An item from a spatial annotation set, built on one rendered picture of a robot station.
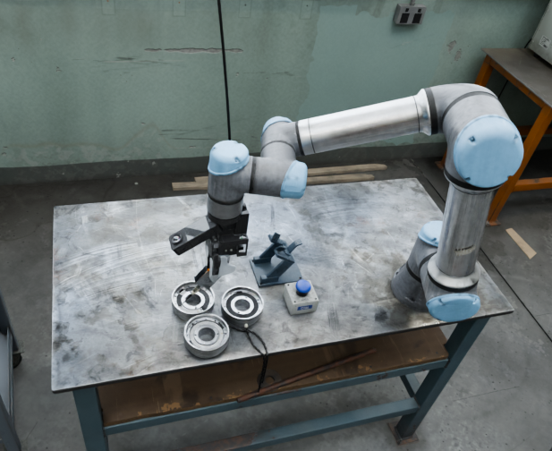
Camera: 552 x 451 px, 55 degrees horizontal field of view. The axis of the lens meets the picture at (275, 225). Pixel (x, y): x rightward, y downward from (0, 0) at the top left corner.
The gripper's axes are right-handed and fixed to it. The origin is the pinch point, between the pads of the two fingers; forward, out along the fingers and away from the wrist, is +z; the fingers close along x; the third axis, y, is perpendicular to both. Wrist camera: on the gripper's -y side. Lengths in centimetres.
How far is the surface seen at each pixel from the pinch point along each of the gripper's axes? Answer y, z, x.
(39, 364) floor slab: -52, 93, 47
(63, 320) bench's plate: -33.8, 13.0, 2.9
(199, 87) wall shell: 29, 39, 158
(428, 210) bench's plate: 79, 14, 26
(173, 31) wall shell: 16, 11, 158
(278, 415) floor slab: 32, 93, 6
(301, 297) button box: 22.9, 8.8, -4.2
